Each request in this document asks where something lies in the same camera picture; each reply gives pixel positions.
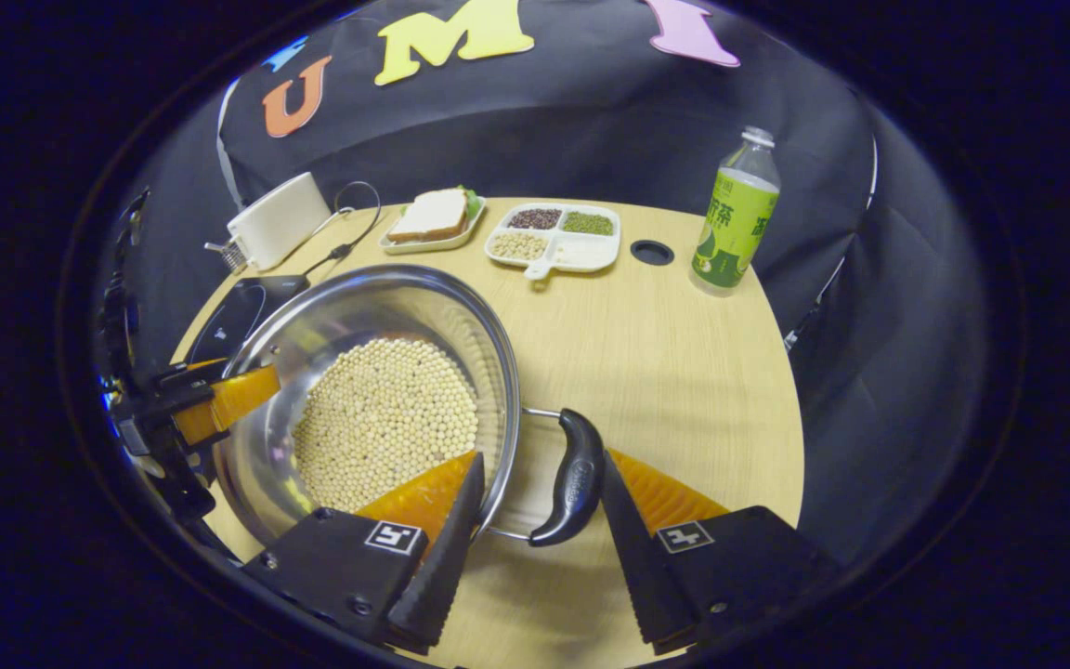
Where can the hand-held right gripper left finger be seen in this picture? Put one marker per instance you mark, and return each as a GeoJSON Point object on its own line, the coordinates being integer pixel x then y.
{"type": "Point", "coordinates": [451, 557]}

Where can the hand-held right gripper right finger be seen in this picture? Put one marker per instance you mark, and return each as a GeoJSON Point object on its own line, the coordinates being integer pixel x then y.
{"type": "Point", "coordinates": [632, 557]}

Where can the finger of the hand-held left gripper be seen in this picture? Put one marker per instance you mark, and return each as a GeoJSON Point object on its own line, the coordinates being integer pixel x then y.
{"type": "Point", "coordinates": [191, 372]}
{"type": "Point", "coordinates": [228, 400]}

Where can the black induction cooktop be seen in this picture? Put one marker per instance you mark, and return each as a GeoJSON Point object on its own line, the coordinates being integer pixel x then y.
{"type": "Point", "coordinates": [238, 321]}

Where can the pile of soybeans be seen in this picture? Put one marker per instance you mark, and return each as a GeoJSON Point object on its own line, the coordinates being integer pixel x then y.
{"type": "Point", "coordinates": [386, 418]}

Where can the white toaster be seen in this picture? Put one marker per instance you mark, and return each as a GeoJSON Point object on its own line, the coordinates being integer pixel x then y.
{"type": "Point", "coordinates": [280, 223]}

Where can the white bread sandwich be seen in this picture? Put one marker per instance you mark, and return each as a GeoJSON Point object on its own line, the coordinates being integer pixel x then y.
{"type": "Point", "coordinates": [433, 216]}

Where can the black table grommet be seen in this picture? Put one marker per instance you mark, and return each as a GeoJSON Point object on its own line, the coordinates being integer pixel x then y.
{"type": "Point", "coordinates": [652, 253]}

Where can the white divided bean tray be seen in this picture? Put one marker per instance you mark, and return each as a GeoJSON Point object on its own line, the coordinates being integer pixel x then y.
{"type": "Point", "coordinates": [581, 253]}

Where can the green drink bottle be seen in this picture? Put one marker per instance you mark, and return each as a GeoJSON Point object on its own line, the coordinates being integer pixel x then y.
{"type": "Point", "coordinates": [735, 223]}

